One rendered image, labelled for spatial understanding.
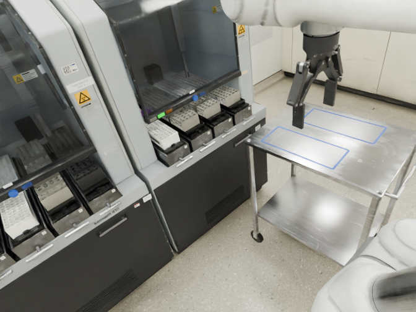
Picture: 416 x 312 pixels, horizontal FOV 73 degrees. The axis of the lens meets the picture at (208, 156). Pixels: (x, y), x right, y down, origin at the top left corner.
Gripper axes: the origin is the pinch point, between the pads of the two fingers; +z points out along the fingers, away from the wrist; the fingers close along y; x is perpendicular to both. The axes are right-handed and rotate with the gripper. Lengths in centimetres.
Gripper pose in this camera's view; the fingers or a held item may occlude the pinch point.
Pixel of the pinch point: (314, 111)
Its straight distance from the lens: 79.5
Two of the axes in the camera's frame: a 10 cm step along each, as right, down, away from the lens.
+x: -6.3, -4.0, 6.6
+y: 7.6, -5.0, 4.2
